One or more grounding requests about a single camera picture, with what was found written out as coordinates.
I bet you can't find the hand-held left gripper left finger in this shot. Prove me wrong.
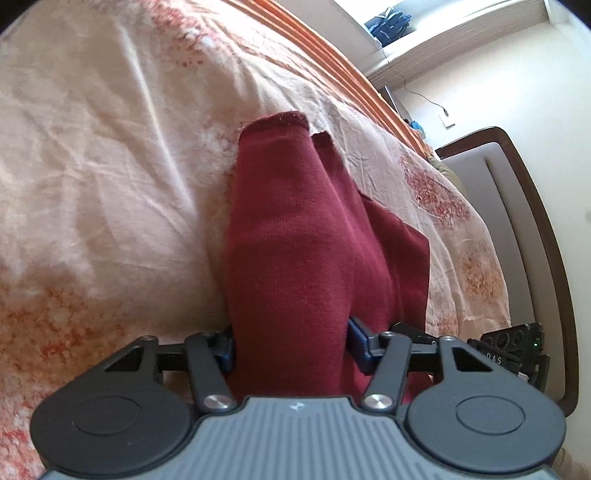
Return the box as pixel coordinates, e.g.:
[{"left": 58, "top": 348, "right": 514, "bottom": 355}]
[{"left": 104, "top": 325, "right": 237, "bottom": 414}]

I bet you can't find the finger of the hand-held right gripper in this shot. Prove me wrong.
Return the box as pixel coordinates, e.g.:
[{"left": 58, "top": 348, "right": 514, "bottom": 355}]
[{"left": 390, "top": 322, "right": 437, "bottom": 346}]

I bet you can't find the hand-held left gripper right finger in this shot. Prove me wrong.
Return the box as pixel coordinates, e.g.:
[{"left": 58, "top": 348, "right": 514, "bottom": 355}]
[{"left": 348, "top": 318, "right": 495, "bottom": 412}]

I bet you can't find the maroon knit garment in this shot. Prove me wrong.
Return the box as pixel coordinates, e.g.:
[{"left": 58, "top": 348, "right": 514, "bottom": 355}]
[{"left": 223, "top": 111, "right": 431, "bottom": 407}]

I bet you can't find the brown padded headboard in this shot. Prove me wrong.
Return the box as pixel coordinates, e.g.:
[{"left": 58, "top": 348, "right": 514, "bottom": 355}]
[{"left": 434, "top": 127, "right": 580, "bottom": 416}]

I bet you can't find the olive pillow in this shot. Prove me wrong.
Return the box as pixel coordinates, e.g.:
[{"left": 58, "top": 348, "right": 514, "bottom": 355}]
[{"left": 427, "top": 154, "right": 462, "bottom": 185}]

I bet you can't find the floral cream bed sheet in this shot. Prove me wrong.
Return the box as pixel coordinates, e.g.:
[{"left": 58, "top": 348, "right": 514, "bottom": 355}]
[{"left": 0, "top": 0, "right": 511, "bottom": 480}]

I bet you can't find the grey bedside table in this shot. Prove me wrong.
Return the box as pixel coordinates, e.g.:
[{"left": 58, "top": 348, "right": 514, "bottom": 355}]
[{"left": 382, "top": 85, "right": 403, "bottom": 115}]

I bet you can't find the orange striped blanket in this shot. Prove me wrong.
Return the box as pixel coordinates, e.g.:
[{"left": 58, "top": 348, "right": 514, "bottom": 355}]
[{"left": 222, "top": 0, "right": 437, "bottom": 158}]

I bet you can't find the white window sill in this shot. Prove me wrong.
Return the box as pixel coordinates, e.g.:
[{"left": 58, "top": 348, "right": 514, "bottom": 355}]
[{"left": 342, "top": 0, "right": 552, "bottom": 88}]

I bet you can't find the dark blue bag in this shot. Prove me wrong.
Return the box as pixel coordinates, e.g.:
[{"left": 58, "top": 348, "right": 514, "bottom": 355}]
[{"left": 365, "top": 7, "right": 414, "bottom": 47}]

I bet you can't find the thin black cable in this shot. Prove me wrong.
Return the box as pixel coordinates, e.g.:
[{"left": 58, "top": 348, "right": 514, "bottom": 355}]
[{"left": 390, "top": 76, "right": 448, "bottom": 116}]

